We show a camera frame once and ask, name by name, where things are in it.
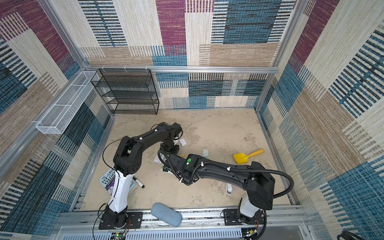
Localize white battery cover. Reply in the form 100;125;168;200
179;139;187;147

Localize white remote control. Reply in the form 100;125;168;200
154;155;162;164

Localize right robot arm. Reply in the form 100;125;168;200
158;150;295;224

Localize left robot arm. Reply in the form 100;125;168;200
99;122;183;230

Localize black white marker pen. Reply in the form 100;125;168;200
133;176;145;189

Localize blue grey oval pouch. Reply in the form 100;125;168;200
151;203;183;227

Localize yellow plastic shovel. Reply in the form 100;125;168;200
234;149;264;165

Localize colourful paperback book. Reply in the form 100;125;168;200
99;169;138;195

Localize black wire shelf rack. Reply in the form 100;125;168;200
91;68;160;115

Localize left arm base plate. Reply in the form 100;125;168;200
98;212;143;230

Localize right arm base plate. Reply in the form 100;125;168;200
221;209;266;226

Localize white wire mesh basket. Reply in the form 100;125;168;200
36;71;96;135

